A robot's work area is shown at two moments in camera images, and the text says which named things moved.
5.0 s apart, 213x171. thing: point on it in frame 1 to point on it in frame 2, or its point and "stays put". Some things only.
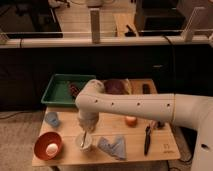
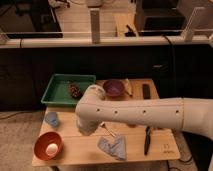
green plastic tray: (58, 92) stays put
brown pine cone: (74, 90) stays put
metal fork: (82, 143) to (108, 130)
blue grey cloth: (116, 148) stays put
